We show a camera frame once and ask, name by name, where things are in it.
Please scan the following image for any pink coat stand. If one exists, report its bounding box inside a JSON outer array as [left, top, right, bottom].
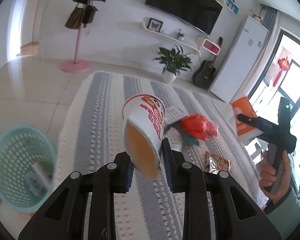
[[60, 2, 90, 74]]

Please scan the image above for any orange snack wrapper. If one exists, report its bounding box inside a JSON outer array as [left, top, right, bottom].
[[205, 152, 231, 174]]

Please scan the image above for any framed butterfly picture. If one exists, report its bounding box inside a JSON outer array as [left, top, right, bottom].
[[147, 18, 163, 33]]

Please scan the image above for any red plastic bag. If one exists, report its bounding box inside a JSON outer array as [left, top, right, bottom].
[[180, 113, 218, 140]]

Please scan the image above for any red chinese knot decoration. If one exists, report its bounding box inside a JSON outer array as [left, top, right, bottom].
[[273, 57, 290, 87]]

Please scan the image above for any potted green plant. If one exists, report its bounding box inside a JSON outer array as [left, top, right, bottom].
[[153, 45, 192, 84]]

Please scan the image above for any right hand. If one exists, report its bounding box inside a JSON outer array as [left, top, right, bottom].
[[258, 150, 292, 204]]

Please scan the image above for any small figurine on shelf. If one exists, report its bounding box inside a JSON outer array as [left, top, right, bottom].
[[177, 29, 185, 41]]

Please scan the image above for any striped grey white rug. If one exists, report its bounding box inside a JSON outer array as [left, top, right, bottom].
[[52, 70, 269, 240]]

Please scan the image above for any black acoustic guitar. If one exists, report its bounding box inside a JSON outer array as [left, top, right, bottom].
[[192, 36, 223, 89]]

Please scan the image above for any teal plastic waste basket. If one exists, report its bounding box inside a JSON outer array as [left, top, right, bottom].
[[0, 124, 57, 214]]

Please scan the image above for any white air conditioner cabinet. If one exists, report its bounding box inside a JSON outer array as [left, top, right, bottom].
[[209, 16, 268, 103]]

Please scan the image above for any brown hanging handbag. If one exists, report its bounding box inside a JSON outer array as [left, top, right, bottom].
[[65, 5, 98, 29]]

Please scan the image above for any instant noodle cup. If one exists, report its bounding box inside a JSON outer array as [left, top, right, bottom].
[[122, 94, 165, 180]]

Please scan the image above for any black television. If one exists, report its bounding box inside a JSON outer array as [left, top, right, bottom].
[[145, 0, 223, 35]]

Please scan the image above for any green sleeve right forearm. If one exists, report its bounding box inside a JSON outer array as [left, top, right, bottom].
[[263, 186, 300, 239]]

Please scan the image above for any white wavy wall shelf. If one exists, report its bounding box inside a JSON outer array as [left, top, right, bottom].
[[141, 22, 201, 57]]

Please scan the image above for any red white wall box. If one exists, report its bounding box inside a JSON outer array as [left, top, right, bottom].
[[202, 38, 221, 56]]

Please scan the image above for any orange paper cup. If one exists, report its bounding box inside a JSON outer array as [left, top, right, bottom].
[[231, 94, 261, 145]]

